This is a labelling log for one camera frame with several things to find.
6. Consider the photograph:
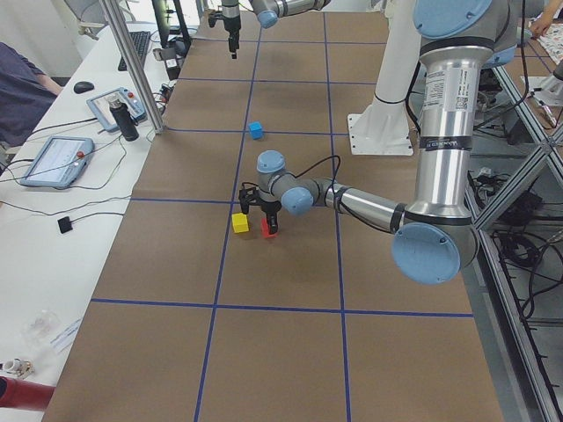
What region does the black computer mouse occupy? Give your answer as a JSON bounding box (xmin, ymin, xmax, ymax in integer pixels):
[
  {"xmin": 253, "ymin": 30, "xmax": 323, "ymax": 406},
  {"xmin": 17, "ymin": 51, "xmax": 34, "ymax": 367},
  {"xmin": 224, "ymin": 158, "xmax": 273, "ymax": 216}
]
[{"xmin": 73, "ymin": 81, "xmax": 95, "ymax": 94}]

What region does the person in dark shirt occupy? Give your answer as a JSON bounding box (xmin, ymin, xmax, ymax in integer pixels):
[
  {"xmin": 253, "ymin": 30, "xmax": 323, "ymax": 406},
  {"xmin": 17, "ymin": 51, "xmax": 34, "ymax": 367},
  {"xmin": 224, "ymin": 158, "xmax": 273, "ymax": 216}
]
[{"xmin": 1, "ymin": 42, "xmax": 62, "ymax": 147}]

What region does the teach pendant tablet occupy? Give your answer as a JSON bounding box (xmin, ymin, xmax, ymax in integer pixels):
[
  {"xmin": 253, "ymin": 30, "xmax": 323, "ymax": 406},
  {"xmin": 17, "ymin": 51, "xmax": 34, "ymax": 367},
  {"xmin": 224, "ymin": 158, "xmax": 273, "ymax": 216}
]
[
  {"xmin": 20, "ymin": 136, "xmax": 94, "ymax": 189},
  {"xmin": 86, "ymin": 87, "xmax": 146, "ymax": 133}
]

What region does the blue cube block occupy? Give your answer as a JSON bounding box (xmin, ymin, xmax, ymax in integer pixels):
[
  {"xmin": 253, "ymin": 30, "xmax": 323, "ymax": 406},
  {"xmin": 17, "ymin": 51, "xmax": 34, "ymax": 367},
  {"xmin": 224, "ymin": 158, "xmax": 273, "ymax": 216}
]
[{"xmin": 248, "ymin": 121, "xmax": 264, "ymax": 140}]

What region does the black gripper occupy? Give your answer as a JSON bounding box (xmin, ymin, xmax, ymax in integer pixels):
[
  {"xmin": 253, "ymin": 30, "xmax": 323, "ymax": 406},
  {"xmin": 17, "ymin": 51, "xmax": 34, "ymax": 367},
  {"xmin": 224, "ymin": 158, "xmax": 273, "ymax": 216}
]
[
  {"xmin": 259, "ymin": 193, "xmax": 282, "ymax": 234},
  {"xmin": 221, "ymin": 0, "xmax": 241, "ymax": 60}
]

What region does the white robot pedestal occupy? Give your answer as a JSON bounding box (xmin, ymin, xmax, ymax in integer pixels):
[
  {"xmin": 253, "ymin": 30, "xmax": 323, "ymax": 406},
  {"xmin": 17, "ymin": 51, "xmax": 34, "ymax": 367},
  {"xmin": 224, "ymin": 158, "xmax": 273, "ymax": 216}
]
[{"xmin": 347, "ymin": 0, "xmax": 420, "ymax": 156}]

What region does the black water bottle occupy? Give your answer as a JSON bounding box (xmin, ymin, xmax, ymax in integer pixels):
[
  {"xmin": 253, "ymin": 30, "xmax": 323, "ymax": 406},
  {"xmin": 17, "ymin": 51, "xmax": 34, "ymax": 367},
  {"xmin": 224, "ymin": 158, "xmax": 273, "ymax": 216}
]
[{"xmin": 108, "ymin": 94, "xmax": 139, "ymax": 142}]

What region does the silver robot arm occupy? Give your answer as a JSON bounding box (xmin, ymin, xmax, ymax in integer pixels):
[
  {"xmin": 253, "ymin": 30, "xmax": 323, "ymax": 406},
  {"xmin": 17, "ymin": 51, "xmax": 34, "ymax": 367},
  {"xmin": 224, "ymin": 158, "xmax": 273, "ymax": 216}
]
[
  {"xmin": 211, "ymin": 0, "xmax": 331, "ymax": 59},
  {"xmin": 253, "ymin": 1, "xmax": 520, "ymax": 285}
]

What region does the small black square pad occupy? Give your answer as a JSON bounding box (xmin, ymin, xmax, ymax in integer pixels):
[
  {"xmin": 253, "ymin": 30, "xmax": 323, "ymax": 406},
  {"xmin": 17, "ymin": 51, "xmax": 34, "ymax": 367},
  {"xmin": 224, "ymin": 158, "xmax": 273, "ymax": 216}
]
[{"xmin": 57, "ymin": 216, "xmax": 73, "ymax": 234}]

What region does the yellow cube block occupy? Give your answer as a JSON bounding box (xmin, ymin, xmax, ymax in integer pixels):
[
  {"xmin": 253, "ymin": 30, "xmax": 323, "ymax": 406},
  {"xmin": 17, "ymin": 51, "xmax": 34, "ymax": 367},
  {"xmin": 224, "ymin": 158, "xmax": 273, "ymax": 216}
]
[{"xmin": 231, "ymin": 213, "xmax": 250, "ymax": 234}]

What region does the black keyboard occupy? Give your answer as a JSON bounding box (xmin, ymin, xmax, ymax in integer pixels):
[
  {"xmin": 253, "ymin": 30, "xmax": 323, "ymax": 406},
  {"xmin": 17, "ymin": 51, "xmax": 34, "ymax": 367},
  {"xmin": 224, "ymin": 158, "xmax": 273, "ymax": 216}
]
[{"xmin": 129, "ymin": 31, "xmax": 151, "ymax": 69}]

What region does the red cube block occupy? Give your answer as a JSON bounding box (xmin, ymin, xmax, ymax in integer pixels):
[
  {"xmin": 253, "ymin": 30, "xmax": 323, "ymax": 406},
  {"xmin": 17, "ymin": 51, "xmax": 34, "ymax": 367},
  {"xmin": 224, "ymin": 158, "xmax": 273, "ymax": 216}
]
[{"xmin": 260, "ymin": 217, "xmax": 278, "ymax": 239}]

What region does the black computer monitor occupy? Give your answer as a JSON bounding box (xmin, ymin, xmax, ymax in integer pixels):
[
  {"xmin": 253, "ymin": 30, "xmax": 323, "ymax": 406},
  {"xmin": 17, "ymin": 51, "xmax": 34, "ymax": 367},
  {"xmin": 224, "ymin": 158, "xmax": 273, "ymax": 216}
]
[{"xmin": 151, "ymin": 0, "xmax": 192, "ymax": 56}]

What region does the near teach pendant tablet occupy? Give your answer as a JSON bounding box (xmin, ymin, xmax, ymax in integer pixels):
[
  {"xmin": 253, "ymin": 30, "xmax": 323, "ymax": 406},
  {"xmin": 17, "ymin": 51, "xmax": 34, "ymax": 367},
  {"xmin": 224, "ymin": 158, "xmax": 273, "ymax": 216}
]
[{"xmin": 20, "ymin": 136, "xmax": 94, "ymax": 189}]

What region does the far teach pendant tablet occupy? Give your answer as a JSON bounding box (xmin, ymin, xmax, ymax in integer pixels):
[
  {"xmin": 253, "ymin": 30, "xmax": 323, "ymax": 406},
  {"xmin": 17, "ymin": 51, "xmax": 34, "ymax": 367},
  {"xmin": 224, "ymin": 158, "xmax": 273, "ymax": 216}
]
[{"xmin": 86, "ymin": 87, "xmax": 146, "ymax": 133}]

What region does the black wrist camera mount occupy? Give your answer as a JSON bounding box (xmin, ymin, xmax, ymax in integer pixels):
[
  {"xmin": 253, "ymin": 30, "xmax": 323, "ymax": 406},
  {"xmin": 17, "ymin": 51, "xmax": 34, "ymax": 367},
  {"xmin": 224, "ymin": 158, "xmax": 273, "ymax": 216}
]
[{"xmin": 208, "ymin": 10, "xmax": 223, "ymax": 28}]

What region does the red cylinder object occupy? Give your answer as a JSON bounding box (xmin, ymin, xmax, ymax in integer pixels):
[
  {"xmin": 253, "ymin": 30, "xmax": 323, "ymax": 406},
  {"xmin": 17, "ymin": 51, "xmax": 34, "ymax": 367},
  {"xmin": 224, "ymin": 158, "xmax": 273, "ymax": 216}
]
[{"xmin": 1, "ymin": 376, "xmax": 55, "ymax": 411}]

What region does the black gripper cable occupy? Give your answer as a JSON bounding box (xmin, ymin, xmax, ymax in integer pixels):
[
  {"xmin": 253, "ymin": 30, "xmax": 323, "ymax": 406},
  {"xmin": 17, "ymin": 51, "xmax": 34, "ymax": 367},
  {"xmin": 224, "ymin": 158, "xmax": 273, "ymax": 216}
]
[{"xmin": 295, "ymin": 155, "xmax": 343, "ymax": 207}]

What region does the aluminium frame post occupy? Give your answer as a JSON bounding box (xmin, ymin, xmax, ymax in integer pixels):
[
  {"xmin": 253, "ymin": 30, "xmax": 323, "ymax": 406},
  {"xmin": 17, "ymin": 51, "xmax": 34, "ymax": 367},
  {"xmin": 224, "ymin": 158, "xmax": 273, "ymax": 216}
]
[{"xmin": 99, "ymin": 0, "xmax": 165, "ymax": 135}]

